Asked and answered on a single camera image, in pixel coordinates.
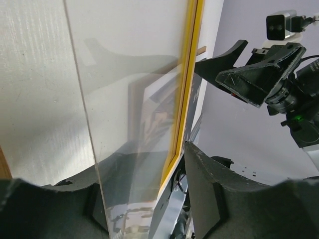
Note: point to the street photo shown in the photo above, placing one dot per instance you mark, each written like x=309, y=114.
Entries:
x=151, y=109

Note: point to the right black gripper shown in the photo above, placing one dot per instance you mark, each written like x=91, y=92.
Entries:
x=255, y=82

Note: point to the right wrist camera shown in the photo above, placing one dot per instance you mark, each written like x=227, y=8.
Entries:
x=284, y=24

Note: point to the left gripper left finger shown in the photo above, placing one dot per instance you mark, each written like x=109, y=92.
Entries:
x=64, y=211

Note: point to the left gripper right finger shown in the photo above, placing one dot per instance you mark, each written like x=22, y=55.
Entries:
x=227, y=205

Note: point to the yellow wooden picture frame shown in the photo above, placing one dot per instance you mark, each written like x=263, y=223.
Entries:
x=116, y=42

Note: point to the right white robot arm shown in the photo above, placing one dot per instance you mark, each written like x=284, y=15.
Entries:
x=265, y=113

